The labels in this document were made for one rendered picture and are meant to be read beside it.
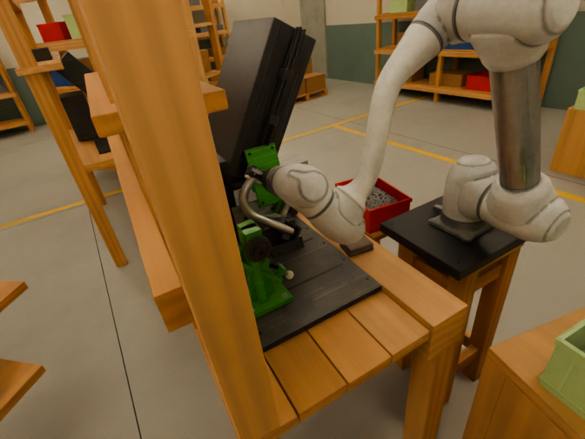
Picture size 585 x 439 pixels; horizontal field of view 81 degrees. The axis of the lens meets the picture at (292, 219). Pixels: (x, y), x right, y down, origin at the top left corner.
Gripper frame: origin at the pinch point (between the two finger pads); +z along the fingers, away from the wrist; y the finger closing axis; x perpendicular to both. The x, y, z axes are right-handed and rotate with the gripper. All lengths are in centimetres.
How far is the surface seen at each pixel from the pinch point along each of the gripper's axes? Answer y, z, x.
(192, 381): -44, 64, 107
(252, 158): 2.4, 4.3, -5.6
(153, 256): 24, -39, 28
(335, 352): -28, -40, 34
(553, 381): -67, -71, 15
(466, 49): -313, 291, -375
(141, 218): 27.7, -20.9, 24.8
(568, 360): -61, -74, 9
